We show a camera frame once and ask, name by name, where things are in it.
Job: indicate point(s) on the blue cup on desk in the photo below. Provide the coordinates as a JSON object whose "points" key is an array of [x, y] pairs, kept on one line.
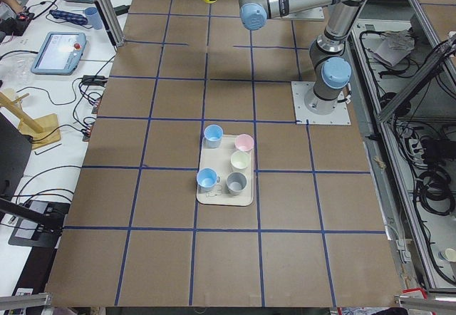
{"points": [[93, 17]]}

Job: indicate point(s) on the blue cup near pink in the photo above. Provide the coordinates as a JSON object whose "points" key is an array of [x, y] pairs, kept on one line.
{"points": [[213, 135]]}

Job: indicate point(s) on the grey plastic cup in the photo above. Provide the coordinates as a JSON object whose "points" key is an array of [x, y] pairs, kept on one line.
{"points": [[236, 183]]}

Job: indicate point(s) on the cream plastic tray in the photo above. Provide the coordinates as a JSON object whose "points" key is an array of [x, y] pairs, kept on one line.
{"points": [[219, 159]]}

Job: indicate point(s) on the aluminium frame post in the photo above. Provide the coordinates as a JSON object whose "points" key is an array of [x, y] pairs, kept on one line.
{"points": [[110, 22]]}

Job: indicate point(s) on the wooden stand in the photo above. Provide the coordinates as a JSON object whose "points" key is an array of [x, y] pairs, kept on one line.
{"points": [[44, 130]]}

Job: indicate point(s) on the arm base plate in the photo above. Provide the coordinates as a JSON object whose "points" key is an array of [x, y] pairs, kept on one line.
{"points": [[311, 110]]}

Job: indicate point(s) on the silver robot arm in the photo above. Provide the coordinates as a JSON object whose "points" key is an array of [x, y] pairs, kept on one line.
{"points": [[332, 72]]}

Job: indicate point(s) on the black monitor stand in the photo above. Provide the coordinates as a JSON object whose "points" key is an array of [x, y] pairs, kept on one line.
{"points": [[40, 222]]}

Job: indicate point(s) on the blue cup near grey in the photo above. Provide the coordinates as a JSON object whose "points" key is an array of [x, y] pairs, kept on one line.
{"points": [[206, 179]]}

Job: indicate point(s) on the pink plastic cup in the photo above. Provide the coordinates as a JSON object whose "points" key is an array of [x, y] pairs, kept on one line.
{"points": [[244, 142]]}

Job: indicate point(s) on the pale green plastic cup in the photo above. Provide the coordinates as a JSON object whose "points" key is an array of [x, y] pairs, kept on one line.
{"points": [[239, 161]]}

